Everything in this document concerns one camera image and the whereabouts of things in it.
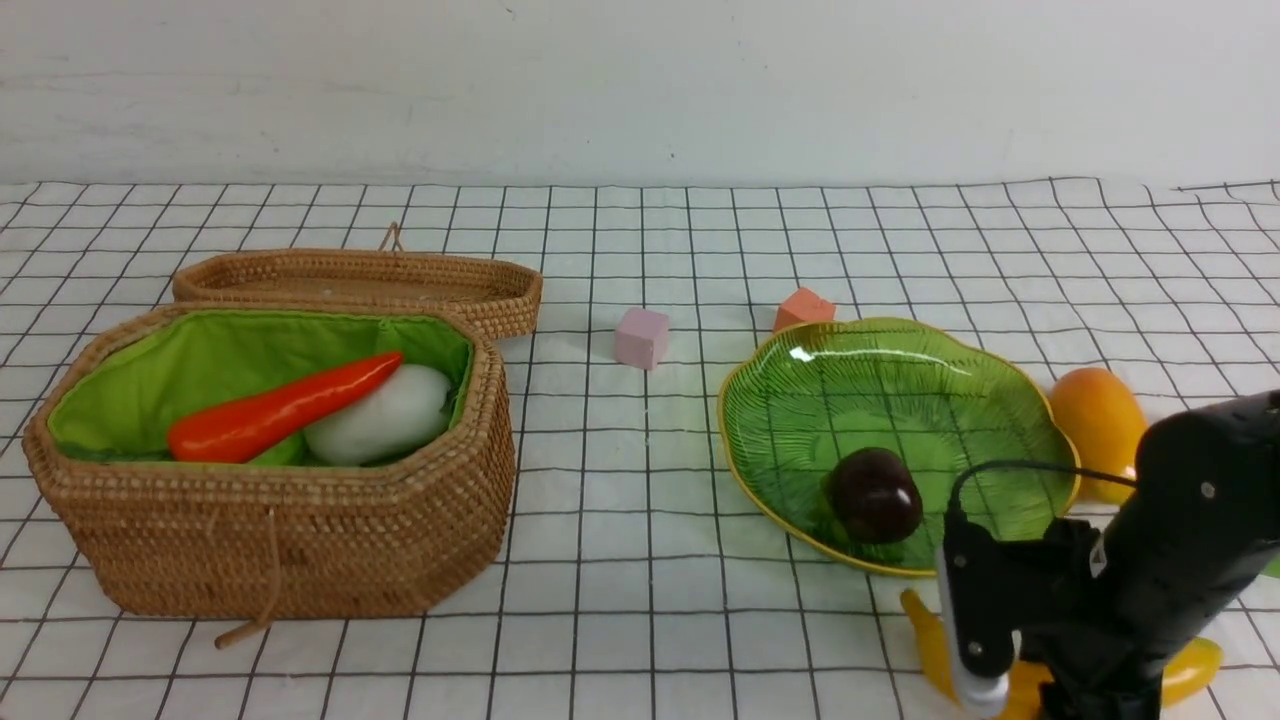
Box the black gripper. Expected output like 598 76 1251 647
1021 520 1178 719

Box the yellow toy banana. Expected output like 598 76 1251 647
899 589 1224 719

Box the orange toy mango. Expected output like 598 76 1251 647
1048 366 1148 480

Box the dark purple toy mangosteen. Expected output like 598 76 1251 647
823 447 924 544

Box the white toy radish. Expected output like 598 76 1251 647
303 364 454 466

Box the orange toy carrot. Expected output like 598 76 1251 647
166 351 404 464

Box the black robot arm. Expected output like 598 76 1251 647
1032 391 1279 719

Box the green leaf-shaped glass plate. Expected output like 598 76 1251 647
718 316 1080 578

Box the orange foam cube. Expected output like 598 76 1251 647
772 287 836 334

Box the white grid tablecloth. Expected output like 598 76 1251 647
1 178 1277 719

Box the pink foam cube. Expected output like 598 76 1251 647
613 307 669 372

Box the woven basket lid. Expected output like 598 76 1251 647
172 224 544 340

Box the woven basket with green lining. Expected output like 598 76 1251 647
22 302 517 647

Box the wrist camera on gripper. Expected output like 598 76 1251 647
937 512 1050 719

